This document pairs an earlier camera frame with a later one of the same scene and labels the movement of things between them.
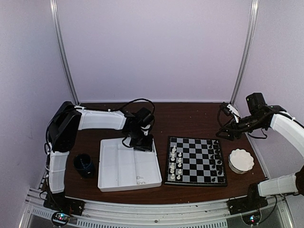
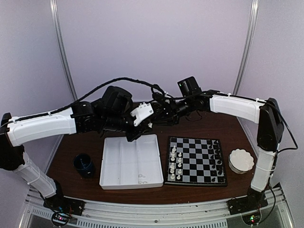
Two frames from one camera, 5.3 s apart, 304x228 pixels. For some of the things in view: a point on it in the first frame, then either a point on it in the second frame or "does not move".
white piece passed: (173, 158) does not move
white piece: (173, 151) does not move
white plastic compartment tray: (121, 167) does not move
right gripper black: (232, 128) → (171, 112)
